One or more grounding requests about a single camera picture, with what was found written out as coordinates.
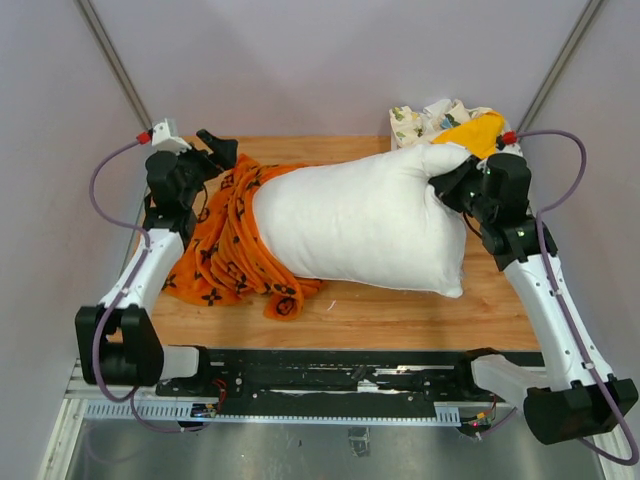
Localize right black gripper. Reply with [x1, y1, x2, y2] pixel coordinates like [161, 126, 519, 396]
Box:
[429, 154, 493, 224]

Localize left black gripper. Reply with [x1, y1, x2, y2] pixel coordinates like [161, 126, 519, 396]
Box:
[172, 130, 239, 207]

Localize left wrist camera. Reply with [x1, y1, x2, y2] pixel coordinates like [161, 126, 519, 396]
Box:
[136, 118, 192, 154]

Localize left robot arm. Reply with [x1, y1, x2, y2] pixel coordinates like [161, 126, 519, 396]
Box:
[75, 120, 238, 396]

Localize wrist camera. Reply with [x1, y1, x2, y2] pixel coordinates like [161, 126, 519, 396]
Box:
[136, 118, 192, 154]
[496, 130, 522, 156]

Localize white plastic basket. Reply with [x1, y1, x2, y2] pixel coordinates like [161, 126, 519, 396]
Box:
[389, 107, 520, 160]

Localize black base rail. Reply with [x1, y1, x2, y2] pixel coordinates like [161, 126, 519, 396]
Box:
[155, 349, 501, 409]

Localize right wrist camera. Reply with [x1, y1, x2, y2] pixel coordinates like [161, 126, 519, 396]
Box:
[496, 130, 522, 156]

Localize white pillow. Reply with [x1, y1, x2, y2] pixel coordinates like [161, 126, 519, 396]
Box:
[252, 144, 470, 298]

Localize white printed cloth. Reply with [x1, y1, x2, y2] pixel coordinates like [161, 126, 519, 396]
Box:
[389, 98, 491, 150]

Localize white slotted cable duct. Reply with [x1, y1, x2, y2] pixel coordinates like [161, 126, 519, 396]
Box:
[84, 395, 462, 427]

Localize right aluminium frame post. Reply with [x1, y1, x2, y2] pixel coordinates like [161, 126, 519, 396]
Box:
[516, 0, 608, 133]

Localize orange patterned pillowcase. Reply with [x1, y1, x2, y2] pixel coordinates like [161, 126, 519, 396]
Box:
[162, 154, 324, 321]

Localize yellow cloth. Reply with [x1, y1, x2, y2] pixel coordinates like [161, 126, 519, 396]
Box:
[431, 110, 506, 160]

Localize left aluminium frame post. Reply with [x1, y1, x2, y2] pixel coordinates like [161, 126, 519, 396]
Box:
[73, 0, 153, 137]

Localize aluminium frame post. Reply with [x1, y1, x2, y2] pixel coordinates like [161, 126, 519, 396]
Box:
[516, 0, 608, 133]
[73, 0, 153, 137]

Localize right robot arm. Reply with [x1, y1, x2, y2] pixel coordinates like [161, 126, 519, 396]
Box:
[430, 153, 639, 445]

